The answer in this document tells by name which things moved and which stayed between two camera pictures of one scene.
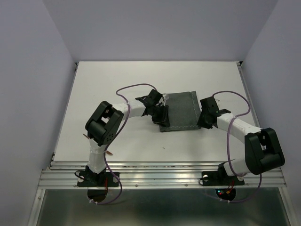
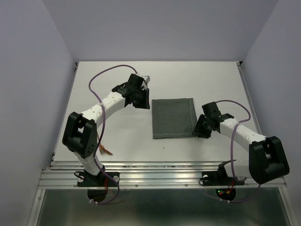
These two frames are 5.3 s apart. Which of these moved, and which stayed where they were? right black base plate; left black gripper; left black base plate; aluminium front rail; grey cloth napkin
Moved: left black gripper; grey cloth napkin
Stayed: aluminium front rail; right black base plate; left black base plate
